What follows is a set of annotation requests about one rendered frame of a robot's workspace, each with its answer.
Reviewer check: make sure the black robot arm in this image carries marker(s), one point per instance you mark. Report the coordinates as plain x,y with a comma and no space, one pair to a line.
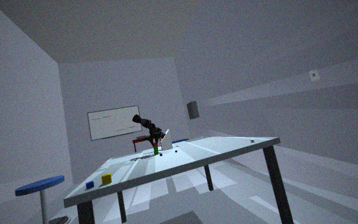
147,124

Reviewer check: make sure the yellow block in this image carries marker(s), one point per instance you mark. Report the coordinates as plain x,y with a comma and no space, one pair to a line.
106,178

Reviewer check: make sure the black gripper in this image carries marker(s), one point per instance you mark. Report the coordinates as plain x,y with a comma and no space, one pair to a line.
151,136

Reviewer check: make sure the small blue block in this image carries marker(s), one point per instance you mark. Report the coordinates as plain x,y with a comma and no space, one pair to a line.
89,184

